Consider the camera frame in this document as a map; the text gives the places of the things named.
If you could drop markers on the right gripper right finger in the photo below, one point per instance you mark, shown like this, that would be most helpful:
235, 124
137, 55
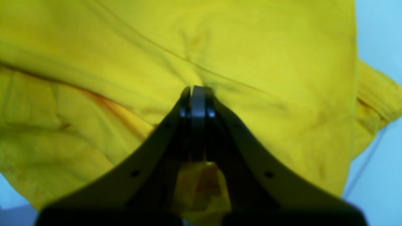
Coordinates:
262, 190

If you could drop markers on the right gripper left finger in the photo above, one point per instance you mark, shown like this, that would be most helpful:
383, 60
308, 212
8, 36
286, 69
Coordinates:
137, 192

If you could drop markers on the yellow T-shirt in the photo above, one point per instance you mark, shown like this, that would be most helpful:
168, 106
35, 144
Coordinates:
85, 82

